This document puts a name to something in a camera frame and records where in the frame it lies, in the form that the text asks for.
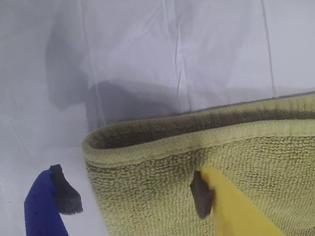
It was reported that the green towel with pink borders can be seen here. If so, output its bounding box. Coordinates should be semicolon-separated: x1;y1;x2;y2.
82;91;315;236

